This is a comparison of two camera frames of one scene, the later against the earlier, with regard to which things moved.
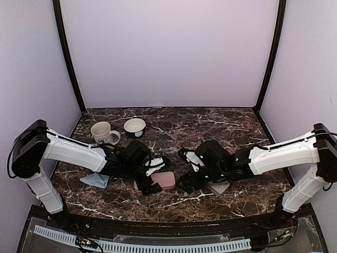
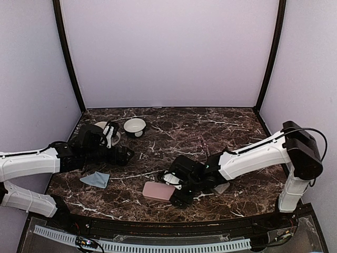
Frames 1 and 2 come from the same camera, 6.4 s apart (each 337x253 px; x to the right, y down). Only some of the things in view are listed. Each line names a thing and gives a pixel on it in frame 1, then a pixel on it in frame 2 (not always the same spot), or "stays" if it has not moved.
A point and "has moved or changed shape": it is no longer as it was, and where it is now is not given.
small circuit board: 79,241 stays
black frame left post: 60,23 stays
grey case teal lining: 218,187 stays
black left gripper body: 141,185 → 113,158
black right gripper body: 198,183 → 177,197
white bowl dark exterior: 135,127 stays
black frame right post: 279,28 stays
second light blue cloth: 96,179 stays
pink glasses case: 167,180 has moved or changed shape
